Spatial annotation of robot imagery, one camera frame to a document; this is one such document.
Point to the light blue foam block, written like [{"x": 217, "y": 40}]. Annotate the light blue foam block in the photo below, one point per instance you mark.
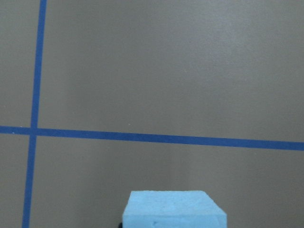
[{"x": 172, "y": 209}]

